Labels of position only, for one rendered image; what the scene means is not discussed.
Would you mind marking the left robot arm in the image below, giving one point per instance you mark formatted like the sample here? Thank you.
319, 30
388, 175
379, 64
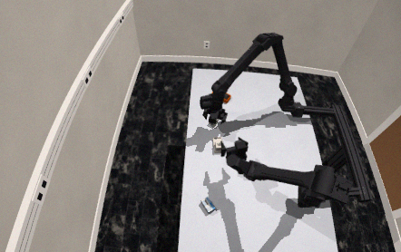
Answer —
324, 183

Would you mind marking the orange digital multimeter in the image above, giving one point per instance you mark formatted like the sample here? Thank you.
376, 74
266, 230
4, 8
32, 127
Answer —
226, 98

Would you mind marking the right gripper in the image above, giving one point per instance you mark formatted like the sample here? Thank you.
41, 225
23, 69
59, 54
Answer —
223, 113

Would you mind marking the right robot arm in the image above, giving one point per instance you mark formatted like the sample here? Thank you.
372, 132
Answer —
221, 86

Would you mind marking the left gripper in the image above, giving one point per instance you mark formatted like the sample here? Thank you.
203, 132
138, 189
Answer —
229, 149

